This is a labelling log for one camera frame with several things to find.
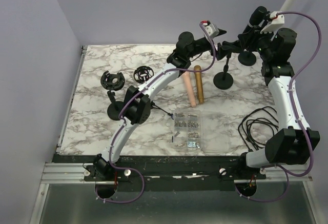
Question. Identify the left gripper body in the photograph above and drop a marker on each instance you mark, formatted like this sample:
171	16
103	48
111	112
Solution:
207	46

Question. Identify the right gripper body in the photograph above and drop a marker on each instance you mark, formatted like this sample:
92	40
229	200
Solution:
251	44

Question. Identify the black microphone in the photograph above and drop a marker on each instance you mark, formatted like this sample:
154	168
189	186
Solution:
256	18

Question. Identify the round base mic stand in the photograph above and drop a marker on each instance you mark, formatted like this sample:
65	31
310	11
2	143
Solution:
224	80
247	58

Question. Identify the gold microphone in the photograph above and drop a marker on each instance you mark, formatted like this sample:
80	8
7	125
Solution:
199	84

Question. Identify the pink microphone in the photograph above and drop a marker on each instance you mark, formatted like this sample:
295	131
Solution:
189	89

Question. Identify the black tripod mic stand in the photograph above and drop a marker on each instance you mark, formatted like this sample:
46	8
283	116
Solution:
143	74

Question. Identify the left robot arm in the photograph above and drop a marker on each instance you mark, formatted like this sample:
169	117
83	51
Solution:
137	103

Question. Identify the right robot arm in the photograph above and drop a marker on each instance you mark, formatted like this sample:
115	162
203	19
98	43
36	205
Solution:
295	139

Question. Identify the clear plastic screw box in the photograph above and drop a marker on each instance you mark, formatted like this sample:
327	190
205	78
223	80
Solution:
200	131

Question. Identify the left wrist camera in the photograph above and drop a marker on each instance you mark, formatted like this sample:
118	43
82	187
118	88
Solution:
210	30

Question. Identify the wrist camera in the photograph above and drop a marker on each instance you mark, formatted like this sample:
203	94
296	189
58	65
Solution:
210	30
276	22

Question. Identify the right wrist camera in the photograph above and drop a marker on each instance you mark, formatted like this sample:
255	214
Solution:
276	22

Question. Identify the aluminium mounting rail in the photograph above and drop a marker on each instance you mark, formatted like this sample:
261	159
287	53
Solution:
60	173

